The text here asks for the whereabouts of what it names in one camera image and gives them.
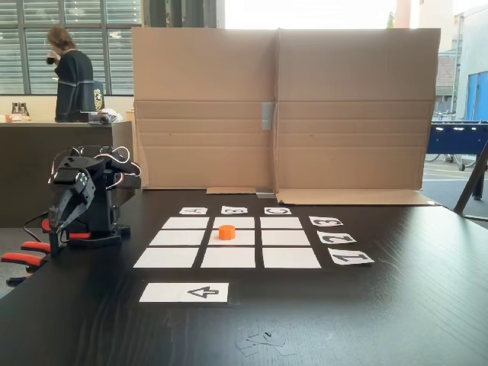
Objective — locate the paper sheet number 1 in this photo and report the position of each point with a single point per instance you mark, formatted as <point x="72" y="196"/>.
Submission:
<point x="350" y="258"/>

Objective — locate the grey duct tape strip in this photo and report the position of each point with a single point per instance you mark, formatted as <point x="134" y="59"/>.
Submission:
<point x="267" y="114"/>

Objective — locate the paper sheet letter C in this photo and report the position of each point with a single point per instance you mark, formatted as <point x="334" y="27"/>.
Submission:
<point x="277" y="210"/>

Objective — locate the orange clamp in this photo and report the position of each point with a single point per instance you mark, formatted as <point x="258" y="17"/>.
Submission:
<point x="36" y="246"/>
<point x="23" y="259"/>

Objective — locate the paper sheet number 3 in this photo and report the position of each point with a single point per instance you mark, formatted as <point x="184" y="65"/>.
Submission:
<point x="326" y="221"/>

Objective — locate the white nine-square grid sheet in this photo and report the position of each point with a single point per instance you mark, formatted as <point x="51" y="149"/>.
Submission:
<point x="286" y="257"/>

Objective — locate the round orange token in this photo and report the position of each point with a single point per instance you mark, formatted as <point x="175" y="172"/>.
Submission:
<point x="226" y="232"/>

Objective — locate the standing person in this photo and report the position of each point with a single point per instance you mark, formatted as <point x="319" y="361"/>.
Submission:
<point x="74" y="84"/>

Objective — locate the clear tape scraps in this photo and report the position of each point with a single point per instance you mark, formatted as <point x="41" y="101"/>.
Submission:
<point x="263" y="343"/>

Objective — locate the arrow paper sheet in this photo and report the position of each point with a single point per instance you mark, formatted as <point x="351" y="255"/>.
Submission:
<point x="167" y="293"/>

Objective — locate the paper sheet number 2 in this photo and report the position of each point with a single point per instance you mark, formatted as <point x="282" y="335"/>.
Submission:
<point x="336" y="237"/>

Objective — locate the paper sheet letter B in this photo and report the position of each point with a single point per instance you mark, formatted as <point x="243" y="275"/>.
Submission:
<point x="234" y="210"/>

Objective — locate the paper sheet letter A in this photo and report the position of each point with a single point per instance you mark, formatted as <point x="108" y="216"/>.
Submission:
<point x="193" y="210"/>

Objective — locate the brown cardboard screen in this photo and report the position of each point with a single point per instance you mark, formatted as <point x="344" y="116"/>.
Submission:
<point x="343" y="133"/>

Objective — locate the black slanted stand leg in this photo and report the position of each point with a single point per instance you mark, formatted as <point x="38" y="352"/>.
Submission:
<point x="472" y="179"/>

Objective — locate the blue foosball table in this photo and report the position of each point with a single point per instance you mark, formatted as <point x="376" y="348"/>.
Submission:
<point x="457" y="141"/>

